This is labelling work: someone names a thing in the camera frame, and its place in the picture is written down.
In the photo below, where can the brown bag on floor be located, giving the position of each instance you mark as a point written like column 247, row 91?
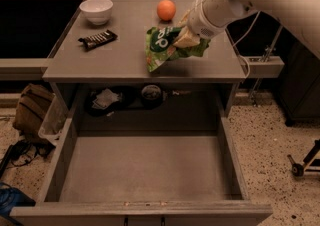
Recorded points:
column 31, row 110

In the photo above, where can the green rice chip bag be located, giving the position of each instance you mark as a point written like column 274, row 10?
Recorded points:
column 160, row 48

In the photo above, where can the blue object on floor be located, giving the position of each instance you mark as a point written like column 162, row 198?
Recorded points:
column 11, row 197

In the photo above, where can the orange fruit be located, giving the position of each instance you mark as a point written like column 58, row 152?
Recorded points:
column 166, row 10

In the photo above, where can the grey counter cabinet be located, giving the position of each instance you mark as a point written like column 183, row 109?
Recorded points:
column 124, row 60

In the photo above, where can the dark chocolate bar wrapper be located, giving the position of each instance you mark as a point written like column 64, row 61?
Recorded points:
column 94, row 41

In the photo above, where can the black wheeled cart base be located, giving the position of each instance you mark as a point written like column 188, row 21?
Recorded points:
column 311, row 162

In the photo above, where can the metal stand pole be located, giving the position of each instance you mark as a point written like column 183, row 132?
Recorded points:
column 264, row 58

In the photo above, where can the white ceramic bowl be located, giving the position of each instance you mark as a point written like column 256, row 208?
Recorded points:
column 97, row 12

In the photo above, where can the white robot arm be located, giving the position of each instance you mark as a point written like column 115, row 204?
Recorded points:
column 208, row 18

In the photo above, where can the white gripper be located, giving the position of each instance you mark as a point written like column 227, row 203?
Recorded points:
column 202, row 23

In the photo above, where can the clear plastic bin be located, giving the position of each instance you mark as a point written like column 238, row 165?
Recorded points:
column 53, row 123

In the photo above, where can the black tape roll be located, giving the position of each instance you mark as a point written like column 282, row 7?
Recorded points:
column 151, row 96

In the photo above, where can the grey open top drawer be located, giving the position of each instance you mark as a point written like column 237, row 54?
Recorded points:
column 175, row 165

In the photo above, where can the black tray with papers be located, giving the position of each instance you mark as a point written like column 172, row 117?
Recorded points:
column 104, row 101

